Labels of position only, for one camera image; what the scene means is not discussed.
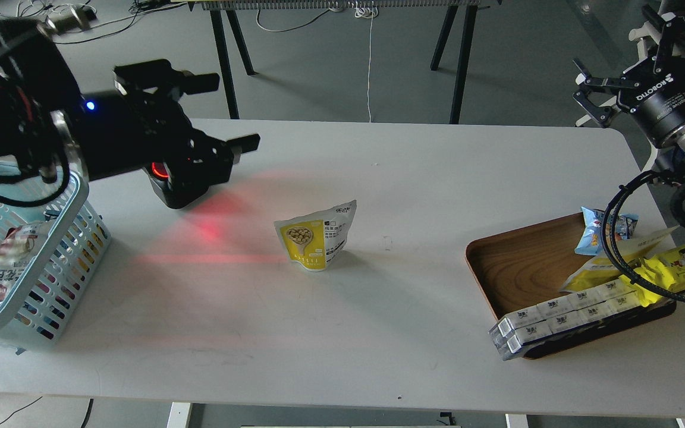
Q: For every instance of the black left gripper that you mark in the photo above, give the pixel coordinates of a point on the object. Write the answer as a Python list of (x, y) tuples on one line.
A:
[(141, 122)]

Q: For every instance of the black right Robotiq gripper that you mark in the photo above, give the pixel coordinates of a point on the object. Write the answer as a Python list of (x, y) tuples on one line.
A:
[(655, 101)]

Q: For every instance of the yellow white bean snack pouch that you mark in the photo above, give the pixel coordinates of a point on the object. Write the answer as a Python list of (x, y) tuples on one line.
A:
[(314, 240)]

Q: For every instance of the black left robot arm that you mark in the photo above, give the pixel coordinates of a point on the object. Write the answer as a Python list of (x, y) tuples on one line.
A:
[(49, 127)]

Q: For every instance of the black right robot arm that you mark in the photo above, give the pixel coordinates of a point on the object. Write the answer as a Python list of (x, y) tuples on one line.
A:
[(669, 165)]

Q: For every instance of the blue snack bag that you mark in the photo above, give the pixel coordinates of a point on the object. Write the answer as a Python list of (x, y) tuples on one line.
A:
[(590, 242)]

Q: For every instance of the light blue plastic basket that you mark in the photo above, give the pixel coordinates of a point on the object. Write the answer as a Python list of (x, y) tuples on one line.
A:
[(36, 312)]

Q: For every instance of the bright yellow cartoon snack bag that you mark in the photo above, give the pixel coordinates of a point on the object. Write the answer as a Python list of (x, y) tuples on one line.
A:
[(681, 264)]

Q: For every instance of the red white snack bag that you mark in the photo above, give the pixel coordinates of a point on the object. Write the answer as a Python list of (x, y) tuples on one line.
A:
[(18, 248)]

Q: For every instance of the black barcode scanner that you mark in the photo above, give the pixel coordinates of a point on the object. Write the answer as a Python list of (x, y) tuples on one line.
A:
[(175, 195)]

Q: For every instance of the black trestle table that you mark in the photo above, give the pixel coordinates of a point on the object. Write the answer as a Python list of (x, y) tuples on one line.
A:
[(397, 65)]

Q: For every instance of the yellow white flat pouch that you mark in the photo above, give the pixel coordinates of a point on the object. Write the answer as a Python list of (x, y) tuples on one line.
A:
[(599, 269)]

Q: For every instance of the upper white biscuit box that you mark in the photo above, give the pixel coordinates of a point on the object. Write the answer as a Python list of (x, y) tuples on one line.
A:
[(566, 313)]

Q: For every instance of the white biscuit box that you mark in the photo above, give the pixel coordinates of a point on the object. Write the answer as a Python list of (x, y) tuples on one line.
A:
[(566, 313), (513, 348)]

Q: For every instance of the wooden tray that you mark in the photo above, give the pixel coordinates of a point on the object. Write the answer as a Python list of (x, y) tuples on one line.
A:
[(519, 268)]

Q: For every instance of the lower white biscuit box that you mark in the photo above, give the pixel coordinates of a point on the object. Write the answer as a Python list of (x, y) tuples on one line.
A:
[(513, 348)]

